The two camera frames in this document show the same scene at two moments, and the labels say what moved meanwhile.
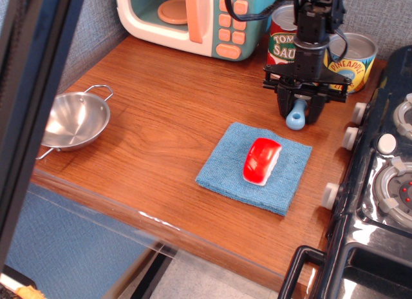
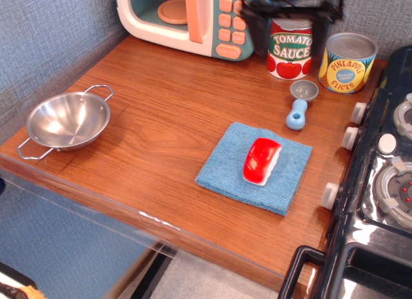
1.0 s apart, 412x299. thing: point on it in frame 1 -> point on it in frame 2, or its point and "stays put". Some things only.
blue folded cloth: [223, 169] stays put
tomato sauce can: [282, 32] stays put
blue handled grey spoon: [295, 119] stays put
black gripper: [309, 71] -> [322, 7]
